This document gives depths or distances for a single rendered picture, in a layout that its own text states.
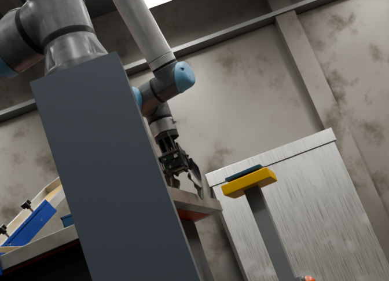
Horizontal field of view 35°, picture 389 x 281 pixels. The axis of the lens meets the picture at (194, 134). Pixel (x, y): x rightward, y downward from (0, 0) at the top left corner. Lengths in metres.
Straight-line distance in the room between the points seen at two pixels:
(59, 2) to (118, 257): 0.54
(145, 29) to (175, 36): 7.77
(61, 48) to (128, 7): 0.46
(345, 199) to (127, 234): 6.35
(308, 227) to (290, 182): 0.55
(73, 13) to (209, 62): 7.98
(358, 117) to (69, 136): 8.15
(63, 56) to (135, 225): 0.37
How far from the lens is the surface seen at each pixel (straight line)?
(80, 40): 1.29
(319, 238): 7.31
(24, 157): 9.30
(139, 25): 1.70
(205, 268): 1.96
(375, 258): 7.41
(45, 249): 1.65
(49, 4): 1.34
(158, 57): 1.69
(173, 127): 1.81
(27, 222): 2.60
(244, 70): 9.23
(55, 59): 1.28
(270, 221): 1.62
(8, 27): 1.40
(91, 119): 1.20
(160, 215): 1.14
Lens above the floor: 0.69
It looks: 15 degrees up
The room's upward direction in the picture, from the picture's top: 21 degrees counter-clockwise
